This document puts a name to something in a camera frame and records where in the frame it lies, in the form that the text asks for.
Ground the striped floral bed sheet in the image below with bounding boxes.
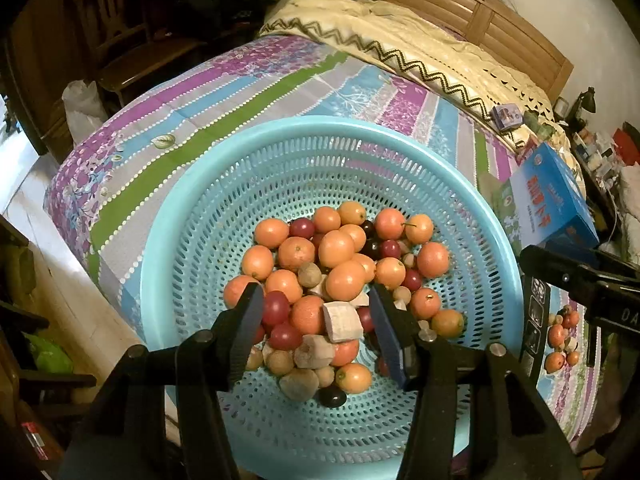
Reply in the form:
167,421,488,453
42,35,603,476

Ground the blue cardboard box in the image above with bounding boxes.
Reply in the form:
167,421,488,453
515,142,599,252

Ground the green and white carton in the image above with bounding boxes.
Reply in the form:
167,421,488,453
479,178,523,251

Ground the brown wooden wardrobe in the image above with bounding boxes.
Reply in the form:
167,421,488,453
0,0,121,158

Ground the green plastic bag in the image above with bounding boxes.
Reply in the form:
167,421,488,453
25,334,75,375

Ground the white plastic bag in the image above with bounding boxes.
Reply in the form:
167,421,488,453
61,80,110,147

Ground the heap of oranges and longans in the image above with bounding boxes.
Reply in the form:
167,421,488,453
545,305,582,375

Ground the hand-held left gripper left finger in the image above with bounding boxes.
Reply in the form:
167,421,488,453
57,282,265,480

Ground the small purple box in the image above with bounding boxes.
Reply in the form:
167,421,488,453
491,104,522,133

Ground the light blue plastic colander basket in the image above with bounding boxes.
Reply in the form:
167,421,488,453
140,115,526,480

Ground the beige round yam piece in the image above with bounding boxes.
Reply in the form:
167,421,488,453
279,367,320,403

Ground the beige zigzag quilt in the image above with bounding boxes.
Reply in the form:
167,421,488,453
258,0,556,153

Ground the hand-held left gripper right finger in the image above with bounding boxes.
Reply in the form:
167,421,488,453
368,284,586,480

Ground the wooden chair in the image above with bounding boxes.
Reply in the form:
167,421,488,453
67,0,211,106

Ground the cluttered bedside table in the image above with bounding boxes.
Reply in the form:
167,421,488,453
567,120,640,261

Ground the group of red cherry tomatoes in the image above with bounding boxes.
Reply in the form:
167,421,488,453
252,217,423,352

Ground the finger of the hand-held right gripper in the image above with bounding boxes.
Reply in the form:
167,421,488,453
520,245,640,306

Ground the black desk lamp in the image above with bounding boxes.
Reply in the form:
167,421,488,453
570,87,598,126

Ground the pile of small oranges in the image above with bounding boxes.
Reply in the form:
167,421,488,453
222,201,466,395

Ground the wooden headboard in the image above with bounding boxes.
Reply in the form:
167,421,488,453
377,0,575,103

